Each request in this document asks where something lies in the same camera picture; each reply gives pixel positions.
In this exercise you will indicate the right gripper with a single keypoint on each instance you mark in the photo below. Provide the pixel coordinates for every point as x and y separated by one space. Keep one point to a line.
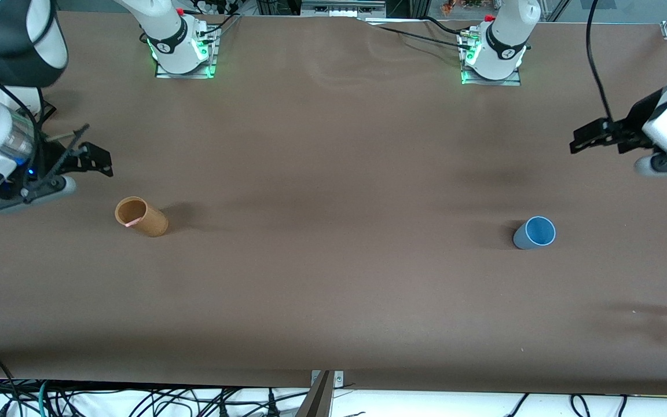
51 157

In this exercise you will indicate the pink chopstick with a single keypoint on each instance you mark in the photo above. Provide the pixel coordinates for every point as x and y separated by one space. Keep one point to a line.
132 223

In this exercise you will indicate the brown cardboard cup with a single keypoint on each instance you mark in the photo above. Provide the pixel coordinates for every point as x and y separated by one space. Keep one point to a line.
147 219

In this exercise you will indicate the grey device box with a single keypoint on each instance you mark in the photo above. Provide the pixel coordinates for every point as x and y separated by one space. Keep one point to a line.
342 7

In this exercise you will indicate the grey brown post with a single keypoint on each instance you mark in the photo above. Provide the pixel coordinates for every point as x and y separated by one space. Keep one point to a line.
317 402

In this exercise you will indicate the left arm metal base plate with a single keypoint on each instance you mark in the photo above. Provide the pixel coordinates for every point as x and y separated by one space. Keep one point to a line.
493 81

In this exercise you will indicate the brown table cover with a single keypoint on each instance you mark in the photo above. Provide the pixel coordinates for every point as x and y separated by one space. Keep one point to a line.
333 260

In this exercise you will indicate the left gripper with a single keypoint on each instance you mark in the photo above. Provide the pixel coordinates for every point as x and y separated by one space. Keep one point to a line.
634 123

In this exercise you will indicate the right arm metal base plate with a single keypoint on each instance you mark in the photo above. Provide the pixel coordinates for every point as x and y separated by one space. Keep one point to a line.
186 70

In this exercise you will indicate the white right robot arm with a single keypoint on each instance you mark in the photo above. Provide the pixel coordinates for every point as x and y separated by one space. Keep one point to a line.
174 40

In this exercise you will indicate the blue cup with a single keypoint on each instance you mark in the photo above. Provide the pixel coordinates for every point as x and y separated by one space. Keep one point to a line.
537 233

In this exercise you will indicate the small metal bracket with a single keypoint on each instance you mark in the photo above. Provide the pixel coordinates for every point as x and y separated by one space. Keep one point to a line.
338 379

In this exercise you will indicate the white power strip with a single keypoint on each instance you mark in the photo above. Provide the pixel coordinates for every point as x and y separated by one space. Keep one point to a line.
215 7

